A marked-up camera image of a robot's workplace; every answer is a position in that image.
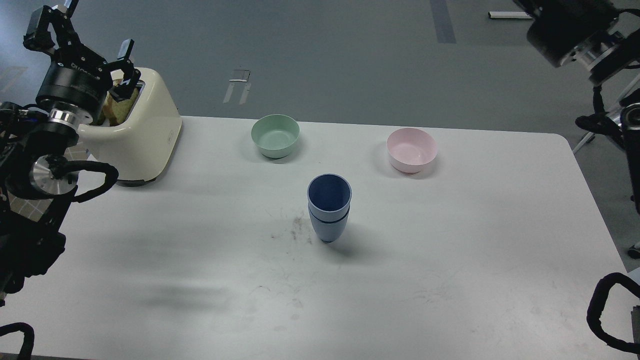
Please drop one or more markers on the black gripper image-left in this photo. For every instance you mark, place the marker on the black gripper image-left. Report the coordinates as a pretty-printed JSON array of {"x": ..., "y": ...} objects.
[{"x": 51, "y": 32}]

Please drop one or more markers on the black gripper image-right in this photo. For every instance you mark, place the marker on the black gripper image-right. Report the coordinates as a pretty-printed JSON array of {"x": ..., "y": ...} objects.
[{"x": 565, "y": 31}]

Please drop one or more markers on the light blue cup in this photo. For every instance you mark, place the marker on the light blue cup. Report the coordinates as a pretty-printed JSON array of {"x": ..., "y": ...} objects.
[{"x": 329, "y": 196}]

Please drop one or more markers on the toast slice front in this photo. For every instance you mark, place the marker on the toast slice front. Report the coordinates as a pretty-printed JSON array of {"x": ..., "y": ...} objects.
[{"x": 115, "y": 113}]

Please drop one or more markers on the white table leg base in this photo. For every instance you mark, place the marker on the white table leg base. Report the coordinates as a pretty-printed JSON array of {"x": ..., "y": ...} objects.
[{"x": 508, "y": 15}]

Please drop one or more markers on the cream toaster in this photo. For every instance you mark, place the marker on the cream toaster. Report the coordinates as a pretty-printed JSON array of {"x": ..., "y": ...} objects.
[{"x": 141, "y": 147}]

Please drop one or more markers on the beige checkered cloth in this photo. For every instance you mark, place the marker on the beige checkered cloth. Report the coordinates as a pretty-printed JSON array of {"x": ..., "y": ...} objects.
[{"x": 34, "y": 209}]

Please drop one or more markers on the pink bowl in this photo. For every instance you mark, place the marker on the pink bowl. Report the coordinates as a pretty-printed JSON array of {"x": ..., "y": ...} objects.
[{"x": 411, "y": 150}]

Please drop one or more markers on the green bowl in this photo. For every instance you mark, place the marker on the green bowl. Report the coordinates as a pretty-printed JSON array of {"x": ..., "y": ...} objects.
[{"x": 275, "y": 135}]

